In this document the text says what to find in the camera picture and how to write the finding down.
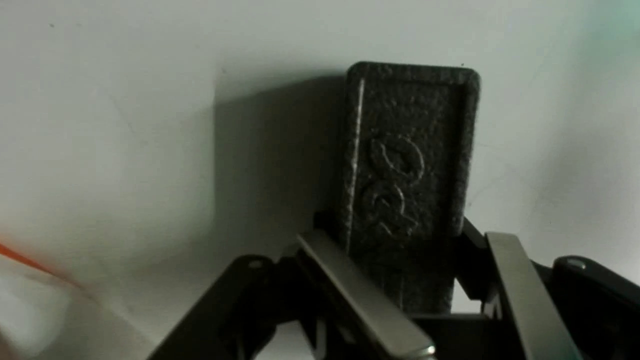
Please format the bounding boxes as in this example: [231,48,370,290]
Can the gripper left finger with silver pad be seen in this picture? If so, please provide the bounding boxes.
[148,229,437,360]

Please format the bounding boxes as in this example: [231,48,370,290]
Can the gripper right finger with silver pad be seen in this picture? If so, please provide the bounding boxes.
[454,221,640,360]

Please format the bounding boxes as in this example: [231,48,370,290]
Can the dark grey rectangular block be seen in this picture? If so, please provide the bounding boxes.
[338,61,479,314]

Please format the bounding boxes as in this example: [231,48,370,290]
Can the white orange plastic bag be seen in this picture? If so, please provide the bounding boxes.
[0,244,82,360]

